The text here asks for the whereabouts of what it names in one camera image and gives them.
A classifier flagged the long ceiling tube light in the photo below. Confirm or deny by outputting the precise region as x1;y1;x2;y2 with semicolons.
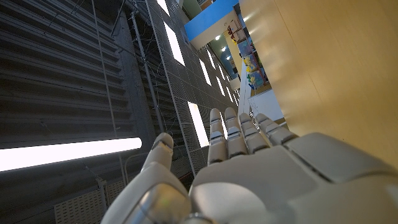
0;137;143;172

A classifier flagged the white shelf unit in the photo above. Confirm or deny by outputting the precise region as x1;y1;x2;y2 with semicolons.
242;40;269;94

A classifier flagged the rectangular ceiling light panel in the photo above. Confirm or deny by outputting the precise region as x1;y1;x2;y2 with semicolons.
164;21;186;67
198;58;213;86
187;101;210;147

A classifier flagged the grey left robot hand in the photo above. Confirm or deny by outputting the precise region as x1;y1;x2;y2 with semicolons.
99;107;398;224

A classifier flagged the grey ceiling pipe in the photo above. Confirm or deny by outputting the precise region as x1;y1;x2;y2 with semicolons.
129;9;165;134

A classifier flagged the white board panel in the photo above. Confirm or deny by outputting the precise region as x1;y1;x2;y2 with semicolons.
248;89;284;123

